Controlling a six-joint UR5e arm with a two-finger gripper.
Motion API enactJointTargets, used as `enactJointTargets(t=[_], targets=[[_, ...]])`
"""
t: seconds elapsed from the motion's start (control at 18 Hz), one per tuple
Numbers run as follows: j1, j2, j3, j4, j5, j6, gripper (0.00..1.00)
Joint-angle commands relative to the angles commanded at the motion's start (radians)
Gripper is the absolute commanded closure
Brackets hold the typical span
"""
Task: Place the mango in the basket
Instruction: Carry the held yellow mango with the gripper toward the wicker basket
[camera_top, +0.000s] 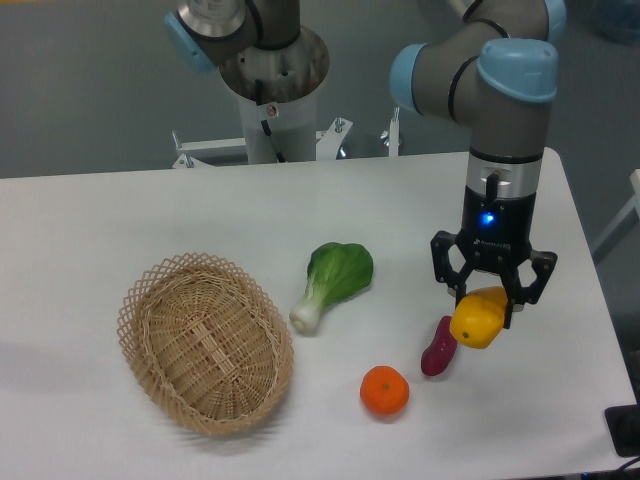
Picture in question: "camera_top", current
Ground woven wicker basket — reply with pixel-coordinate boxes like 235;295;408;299
117;253;294;436

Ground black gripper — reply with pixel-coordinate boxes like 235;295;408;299
430;187;558;329

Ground yellow mango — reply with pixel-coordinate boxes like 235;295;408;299
449;286;507;349

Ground purple sweet potato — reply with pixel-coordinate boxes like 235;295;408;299
421;316;458;377

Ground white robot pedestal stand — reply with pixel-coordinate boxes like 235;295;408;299
171;94;403;170

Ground green bok choy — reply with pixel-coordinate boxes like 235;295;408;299
289;242;374;334

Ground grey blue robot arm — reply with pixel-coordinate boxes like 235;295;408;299
164;1;566;314

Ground white frame at right edge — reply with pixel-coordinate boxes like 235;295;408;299
591;169;639;265

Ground orange tangerine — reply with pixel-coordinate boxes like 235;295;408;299
360;365;410;416

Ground black device at table edge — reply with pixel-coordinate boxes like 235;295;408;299
604;405;639;458

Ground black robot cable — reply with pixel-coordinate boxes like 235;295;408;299
254;79;287;164

